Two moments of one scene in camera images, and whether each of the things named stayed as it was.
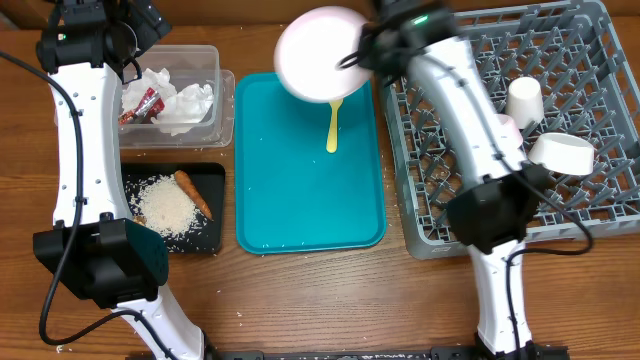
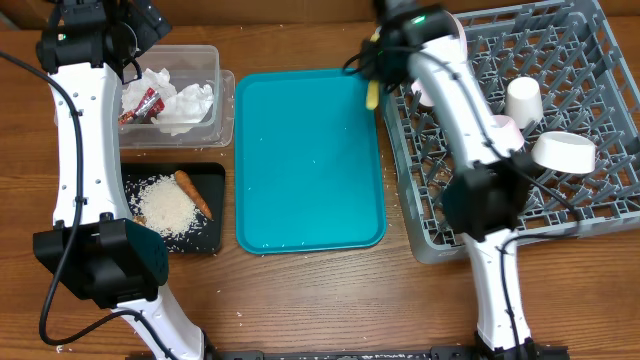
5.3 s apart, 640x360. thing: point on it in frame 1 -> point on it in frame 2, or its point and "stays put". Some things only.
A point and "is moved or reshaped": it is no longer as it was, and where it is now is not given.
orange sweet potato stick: [185, 181] stays put
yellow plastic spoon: [331, 145] -> [372, 93]
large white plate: [308, 48] is moved or reshaped
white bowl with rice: [509, 130] stays put
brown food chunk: [140, 220] stays put
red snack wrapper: [145, 111] stays put
